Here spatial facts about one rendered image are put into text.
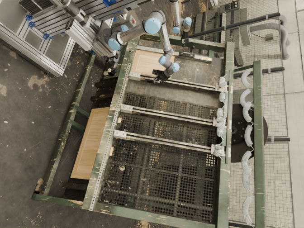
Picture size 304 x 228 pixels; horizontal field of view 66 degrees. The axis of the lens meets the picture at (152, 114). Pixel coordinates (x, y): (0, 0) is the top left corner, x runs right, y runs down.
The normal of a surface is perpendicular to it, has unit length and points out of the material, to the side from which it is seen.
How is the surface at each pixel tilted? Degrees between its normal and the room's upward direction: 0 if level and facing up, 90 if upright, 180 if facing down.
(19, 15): 0
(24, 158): 0
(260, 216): 90
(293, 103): 90
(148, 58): 58
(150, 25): 83
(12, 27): 0
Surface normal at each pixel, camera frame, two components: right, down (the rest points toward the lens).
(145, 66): 0.04, -0.41
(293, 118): -0.49, -0.43
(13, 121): 0.86, -0.07
